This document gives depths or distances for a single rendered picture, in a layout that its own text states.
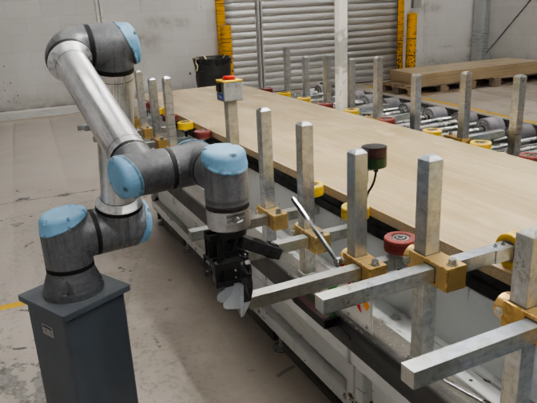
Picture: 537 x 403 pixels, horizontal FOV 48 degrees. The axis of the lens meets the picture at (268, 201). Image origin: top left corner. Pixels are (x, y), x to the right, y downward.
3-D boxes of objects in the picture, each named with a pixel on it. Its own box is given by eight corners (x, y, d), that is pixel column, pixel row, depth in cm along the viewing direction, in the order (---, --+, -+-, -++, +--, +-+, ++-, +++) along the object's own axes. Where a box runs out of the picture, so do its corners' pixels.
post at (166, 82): (173, 181, 279) (163, 77, 264) (171, 179, 282) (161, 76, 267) (180, 180, 281) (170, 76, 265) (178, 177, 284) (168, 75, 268)
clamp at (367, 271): (369, 289, 140) (369, 269, 138) (338, 267, 151) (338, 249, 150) (389, 283, 142) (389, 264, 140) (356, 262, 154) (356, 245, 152)
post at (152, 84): (159, 174, 301) (149, 78, 286) (157, 173, 304) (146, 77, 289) (165, 173, 303) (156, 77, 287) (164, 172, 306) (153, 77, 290)
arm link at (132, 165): (31, 19, 156) (121, 169, 115) (79, 16, 162) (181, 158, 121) (34, 59, 163) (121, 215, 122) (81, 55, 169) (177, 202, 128)
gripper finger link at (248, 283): (237, 296, 130) (235, 260, 127) (244, 294, 131) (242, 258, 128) (246, 305, 126) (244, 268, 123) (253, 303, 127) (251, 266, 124)
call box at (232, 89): (224, 105, 199) (223, 81, 196) (216, 101, 205) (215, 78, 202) (244, 102, 201) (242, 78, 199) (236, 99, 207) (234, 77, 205)
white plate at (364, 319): (371, 336, 143) (371, 298, 139) (315, 292, 165) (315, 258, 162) (372, 335, 143) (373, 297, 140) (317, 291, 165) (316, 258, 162)
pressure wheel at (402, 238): (396, 287, 145) (397, 244, 141) (376, 275, 152) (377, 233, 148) (422, 280, 148) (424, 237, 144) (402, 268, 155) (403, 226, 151)
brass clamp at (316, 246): (313, 255, 161) (313, 238, 160) (290, 239, 173) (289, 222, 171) (333, 250, 164) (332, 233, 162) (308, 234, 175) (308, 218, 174)
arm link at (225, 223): (239, 197, 129) (257, 209, 120) (240, 217, 130) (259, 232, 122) (199, 204, 125) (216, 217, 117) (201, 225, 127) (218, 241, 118)
